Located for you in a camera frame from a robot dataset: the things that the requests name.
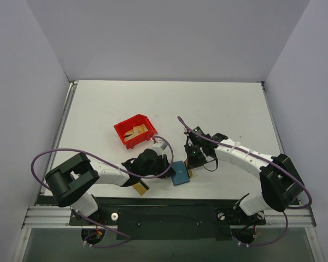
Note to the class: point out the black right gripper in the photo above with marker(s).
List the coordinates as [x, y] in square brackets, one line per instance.
[193, 159]

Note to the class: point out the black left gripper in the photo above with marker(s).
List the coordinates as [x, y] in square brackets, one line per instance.
[165, 164]

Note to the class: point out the blue leather card holder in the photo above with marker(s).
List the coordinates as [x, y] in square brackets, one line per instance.
[181, 175]

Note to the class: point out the red plastic bin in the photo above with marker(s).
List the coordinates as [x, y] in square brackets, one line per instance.
[126, 125]

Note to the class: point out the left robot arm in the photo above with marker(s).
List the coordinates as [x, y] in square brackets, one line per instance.
[70, 181]

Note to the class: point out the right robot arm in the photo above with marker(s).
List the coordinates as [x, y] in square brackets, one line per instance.
[280, 183]

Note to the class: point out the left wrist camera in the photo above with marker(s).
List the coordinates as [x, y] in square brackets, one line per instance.
[159, 147]

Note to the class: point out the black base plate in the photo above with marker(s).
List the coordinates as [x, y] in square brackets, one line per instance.
[174, 219]

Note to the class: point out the right aluminium side rail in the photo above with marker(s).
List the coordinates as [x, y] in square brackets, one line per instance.
[297, 201]

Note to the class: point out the aluminium side rail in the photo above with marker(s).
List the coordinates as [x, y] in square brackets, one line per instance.
[66, 107]
[297, 201]

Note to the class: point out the left aluminium side rail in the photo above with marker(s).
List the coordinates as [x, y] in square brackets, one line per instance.
[66, 107]

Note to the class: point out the aluminium front rail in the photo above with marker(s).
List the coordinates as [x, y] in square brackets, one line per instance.
[53, 217]

